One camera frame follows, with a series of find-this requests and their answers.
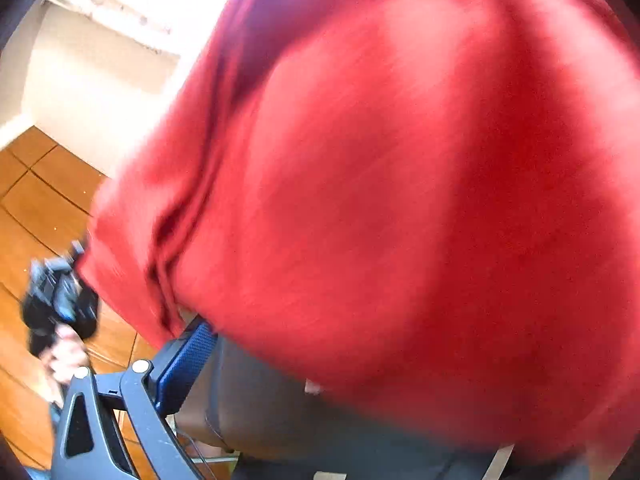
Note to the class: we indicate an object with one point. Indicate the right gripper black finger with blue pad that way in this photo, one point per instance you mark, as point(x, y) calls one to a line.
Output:
point(88, 441)

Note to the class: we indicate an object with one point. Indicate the red knitted sweater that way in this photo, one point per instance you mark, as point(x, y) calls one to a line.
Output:
point(427, 208)

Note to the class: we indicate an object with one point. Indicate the person's left hand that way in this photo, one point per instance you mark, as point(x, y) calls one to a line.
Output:
point(65, 356)

